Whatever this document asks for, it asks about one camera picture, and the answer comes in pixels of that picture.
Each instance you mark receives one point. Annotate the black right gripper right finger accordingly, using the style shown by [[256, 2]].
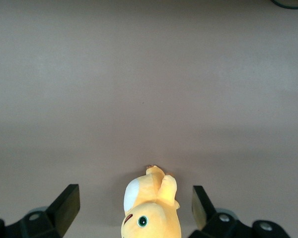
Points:
[[201, 208]]

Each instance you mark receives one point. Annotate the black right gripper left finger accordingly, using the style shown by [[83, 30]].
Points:
[[64, 208]]

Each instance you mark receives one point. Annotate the yellow plush toy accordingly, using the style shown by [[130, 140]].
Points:
[[151, 218]]

